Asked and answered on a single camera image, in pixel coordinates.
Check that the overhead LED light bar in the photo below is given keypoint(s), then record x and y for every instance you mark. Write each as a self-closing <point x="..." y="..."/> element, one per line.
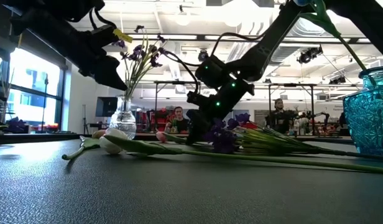
<point x="179" y="36"/>

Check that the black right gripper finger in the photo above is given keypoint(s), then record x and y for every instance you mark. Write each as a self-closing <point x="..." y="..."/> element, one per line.
<point x="197" y="132"/>

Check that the clear glass vase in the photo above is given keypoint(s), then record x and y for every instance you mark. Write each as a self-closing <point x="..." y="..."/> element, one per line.
<point x="123" y="124"/>

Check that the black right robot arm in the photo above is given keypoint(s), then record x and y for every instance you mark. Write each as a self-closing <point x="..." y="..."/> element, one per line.
<point x="263" y="49"/>

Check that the dense purple flower bunch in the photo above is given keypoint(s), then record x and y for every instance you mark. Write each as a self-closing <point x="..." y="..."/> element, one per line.
<point x="241" y="118"/>
<point x="222" y="141"/>

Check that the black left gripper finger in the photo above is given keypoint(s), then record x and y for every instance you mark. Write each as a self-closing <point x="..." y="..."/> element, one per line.
<point x="109" y="71"/>

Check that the seated person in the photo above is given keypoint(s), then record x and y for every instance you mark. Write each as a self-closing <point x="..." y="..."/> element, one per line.
<point x="178" y="123"/>

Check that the black tripod stand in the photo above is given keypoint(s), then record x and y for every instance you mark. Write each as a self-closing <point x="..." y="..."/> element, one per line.
<point x="84" y="118"/>

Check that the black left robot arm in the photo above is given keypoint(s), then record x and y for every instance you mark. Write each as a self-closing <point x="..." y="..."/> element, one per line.
<point x="54" y="34"/>

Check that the round white ceiling lamp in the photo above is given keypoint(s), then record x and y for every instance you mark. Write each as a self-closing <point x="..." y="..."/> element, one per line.
<point x="182" y="18"/>

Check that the red storage shelf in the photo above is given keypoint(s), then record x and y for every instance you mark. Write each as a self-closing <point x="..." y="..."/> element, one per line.
<point x="154" y="118"/>

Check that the black background robot arm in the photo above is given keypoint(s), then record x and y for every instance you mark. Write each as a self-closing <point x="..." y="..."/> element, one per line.
<point x="316" y="119"/>

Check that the black metal station frame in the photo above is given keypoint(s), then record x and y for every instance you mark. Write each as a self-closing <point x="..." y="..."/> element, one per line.
<point x="312" y="105"/>
<point x="156" y="99"/>

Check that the person behind robot station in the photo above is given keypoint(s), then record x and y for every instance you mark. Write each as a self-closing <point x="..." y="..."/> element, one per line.
<point x="280" y="119"/>

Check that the black ceiling spotlight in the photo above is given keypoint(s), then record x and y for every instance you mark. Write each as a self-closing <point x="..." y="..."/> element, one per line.
<point x="337" y="80"/>
<point x="203" y="56"/>
<point x="309" y="54"/>

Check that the black monitor screen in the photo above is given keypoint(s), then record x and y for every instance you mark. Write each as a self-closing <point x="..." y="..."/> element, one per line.
<point x="106" y="106"/>

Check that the blue cut glass vase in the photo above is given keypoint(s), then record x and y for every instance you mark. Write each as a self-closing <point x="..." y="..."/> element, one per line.
<point x="368" y="118"/>

